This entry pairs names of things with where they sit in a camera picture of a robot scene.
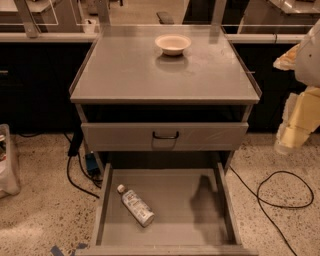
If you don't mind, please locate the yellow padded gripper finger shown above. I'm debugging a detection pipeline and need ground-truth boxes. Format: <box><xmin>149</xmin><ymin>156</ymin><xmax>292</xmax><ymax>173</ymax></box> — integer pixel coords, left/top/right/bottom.
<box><xmin>274</xmin><ymin>87</ymin><xmax>320</xmax><ymax>155</ymax></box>
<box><xmin>273</xmin><ymin>44</ymin><xmax>299</xmax><ymax>71</ymax></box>

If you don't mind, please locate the clear plastic bottle white cap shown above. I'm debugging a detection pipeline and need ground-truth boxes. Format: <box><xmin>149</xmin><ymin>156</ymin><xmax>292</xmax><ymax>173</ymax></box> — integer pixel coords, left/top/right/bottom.
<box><xmin>117</xmin><ymin>184</ymin><xmax>155</xmax><ymax>227</ymax></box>

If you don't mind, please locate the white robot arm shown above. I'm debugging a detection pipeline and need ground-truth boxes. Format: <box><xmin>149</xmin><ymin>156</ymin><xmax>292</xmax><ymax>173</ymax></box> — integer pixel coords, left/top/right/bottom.
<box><xmin>273</xmin><ymin>21</ymin><xmax>320</xmax><ymax>155</ymax></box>

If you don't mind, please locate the grey drawer cabinet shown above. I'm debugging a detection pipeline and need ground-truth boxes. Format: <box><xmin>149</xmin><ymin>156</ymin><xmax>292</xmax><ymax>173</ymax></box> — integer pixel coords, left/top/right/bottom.
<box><xmin>68</xmin><ymin>23</ymin><xmax>263</xmax><ymax>256</ymax></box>

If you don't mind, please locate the open grey middle drawer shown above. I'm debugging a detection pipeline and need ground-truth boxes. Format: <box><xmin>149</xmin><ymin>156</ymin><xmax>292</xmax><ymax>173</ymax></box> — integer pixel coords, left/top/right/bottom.
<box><xmin>76</xmin><ymin>164</ymin><xmax>258</xmax><ymax>256</ymax></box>

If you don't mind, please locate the closed grey top drawer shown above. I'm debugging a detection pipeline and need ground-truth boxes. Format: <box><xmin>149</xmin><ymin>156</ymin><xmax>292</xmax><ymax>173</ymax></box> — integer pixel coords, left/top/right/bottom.
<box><xmin>81</xmin><ymin>122</ymin><xmax>248</xmax><ymax>151</ymax></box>

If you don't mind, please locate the white paper bowl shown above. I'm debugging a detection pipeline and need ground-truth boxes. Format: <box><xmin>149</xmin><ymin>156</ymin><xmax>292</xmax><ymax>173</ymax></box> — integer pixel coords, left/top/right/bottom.
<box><xmin>155</xmin><ymin>34</ymin><xmax>191</xmax><ymax>56</ymax></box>

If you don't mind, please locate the blue power adapter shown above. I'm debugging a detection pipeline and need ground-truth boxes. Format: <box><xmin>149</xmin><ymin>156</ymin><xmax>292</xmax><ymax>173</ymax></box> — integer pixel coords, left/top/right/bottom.
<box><xmin>85</xmin><ymin>153</ymin><xmax>99</xmax><ymax>175</ymax></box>

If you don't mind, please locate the black power strip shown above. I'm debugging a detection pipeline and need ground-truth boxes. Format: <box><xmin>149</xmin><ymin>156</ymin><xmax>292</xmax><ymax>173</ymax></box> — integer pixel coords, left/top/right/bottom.
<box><xmin>68</xmin><ymin>129</ymin><xmax>83</xmax><ymax>157</ymax></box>

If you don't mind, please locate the blue floor tape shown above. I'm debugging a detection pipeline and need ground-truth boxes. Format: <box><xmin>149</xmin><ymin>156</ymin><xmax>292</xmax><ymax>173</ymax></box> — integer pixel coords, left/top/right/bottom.
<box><xmin>50</xmin><ymin>243</ymin><xmax>88</xmax><ymax>256</ymax></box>

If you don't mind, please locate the black floor cable right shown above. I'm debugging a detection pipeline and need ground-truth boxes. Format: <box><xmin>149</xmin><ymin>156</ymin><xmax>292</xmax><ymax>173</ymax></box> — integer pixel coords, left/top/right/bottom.
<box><xmin>229</xmin><ymin>165</ymin><xmax>315</xmax><ymax>256</ymax></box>

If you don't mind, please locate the black floor cable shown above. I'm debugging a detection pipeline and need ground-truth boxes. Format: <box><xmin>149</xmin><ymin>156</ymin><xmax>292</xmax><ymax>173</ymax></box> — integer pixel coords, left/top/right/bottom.
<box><xmin>63</xmin><ymin>132</ymin><xmax>104</xmax><ymax>200</ymax></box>
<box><xmin>229</xmin><ymin>165</ymin><xmax>315</xmax><ymax>256</ymax></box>

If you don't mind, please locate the black drawer handle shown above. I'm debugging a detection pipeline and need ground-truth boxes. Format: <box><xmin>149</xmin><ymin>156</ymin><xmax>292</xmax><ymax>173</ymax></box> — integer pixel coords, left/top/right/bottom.
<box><xmin>152</xmin><ymin>131</ymin><xmax>180</xmax><ymax>140</ymax></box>

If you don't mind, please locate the black floor cable left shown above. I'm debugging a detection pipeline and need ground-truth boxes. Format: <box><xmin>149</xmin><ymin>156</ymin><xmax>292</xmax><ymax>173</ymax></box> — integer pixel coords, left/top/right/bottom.
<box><xmin>63</xmin><ymin>132</ymin><xmax>104</xmax><ymax>200</ymax></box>

